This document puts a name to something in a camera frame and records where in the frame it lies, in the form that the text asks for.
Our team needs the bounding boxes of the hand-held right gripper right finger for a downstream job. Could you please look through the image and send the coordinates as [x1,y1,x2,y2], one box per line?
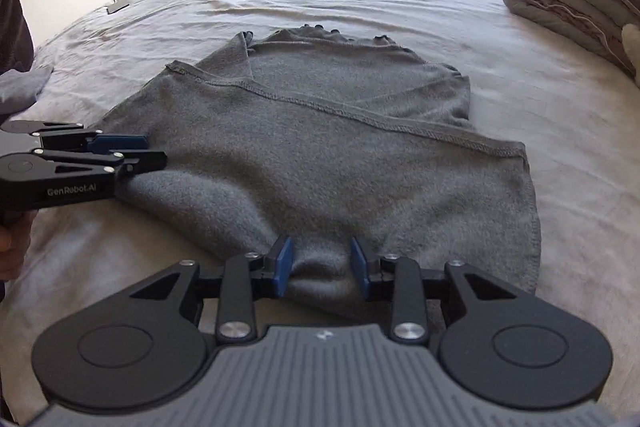
[349,236,521,343]

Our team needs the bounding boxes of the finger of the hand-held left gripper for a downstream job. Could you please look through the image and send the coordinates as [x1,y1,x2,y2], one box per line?
[32,148,168,182]
[40,122,149,155]

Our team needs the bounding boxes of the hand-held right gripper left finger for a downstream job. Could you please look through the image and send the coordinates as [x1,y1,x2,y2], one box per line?
[131,234,296,343]

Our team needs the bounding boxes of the grey knit sweater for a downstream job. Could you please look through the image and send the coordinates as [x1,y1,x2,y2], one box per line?
[92,24,543,323]

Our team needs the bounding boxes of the person's left hand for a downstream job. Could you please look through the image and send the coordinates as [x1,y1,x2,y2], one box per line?
[0,209,38,283]

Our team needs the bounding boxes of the grey cloth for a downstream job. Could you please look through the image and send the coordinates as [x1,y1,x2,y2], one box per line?
[0,66,54,116]

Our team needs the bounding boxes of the person's dark clothing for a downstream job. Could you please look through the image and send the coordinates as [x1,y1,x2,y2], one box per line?
[0,0,35,75]

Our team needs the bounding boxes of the white plush toy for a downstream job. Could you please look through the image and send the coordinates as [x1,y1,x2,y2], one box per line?
[621,23,640,88]

